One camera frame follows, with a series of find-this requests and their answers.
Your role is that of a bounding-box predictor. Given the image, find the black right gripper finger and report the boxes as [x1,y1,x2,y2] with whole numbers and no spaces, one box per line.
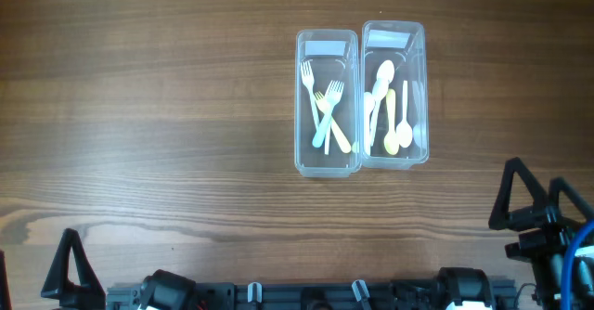
[549,177,593,221]
[487,156,558,231]

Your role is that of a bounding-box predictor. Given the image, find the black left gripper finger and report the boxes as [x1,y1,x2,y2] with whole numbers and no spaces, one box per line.
[0,252,12,310]
[40,227,107,310]

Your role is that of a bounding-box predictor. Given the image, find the white spoon bowl down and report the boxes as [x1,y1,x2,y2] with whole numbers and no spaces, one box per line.
[396,80,413,148]

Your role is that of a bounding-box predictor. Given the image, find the yellow plastic spoon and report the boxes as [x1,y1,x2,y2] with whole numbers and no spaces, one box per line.
[383,89,400,156]

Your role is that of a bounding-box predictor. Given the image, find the white spoon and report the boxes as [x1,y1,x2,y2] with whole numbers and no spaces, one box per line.
[363,92,375,155]
[369,79,389,146]
[369,59,396,148]

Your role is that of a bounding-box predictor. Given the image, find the clear plastic container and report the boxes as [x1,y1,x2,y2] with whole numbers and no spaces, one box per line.
[360,20,430,169]
[294,29,362,177]

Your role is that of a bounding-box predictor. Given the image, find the white long plastic fork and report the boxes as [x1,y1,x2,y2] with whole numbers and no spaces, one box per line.
[324,120,331,155]

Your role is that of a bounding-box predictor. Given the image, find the light blue plastic fork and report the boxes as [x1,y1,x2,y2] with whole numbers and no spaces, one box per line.
[312,81,344,148]

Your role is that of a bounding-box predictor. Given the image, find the cream yellow plastic fork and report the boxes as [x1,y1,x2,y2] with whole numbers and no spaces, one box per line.
[314,92,352,154]

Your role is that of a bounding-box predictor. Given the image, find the small white plastic fork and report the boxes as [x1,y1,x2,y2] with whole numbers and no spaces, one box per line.
[300,60,319,128]

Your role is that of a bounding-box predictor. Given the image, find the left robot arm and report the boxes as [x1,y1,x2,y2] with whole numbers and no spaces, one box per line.
[40,228,196,309]

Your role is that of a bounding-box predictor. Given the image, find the blue right cable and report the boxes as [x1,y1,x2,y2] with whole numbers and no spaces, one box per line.
[560,219,594,310]

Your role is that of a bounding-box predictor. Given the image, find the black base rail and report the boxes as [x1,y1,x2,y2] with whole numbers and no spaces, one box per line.
[105,277,519,310]

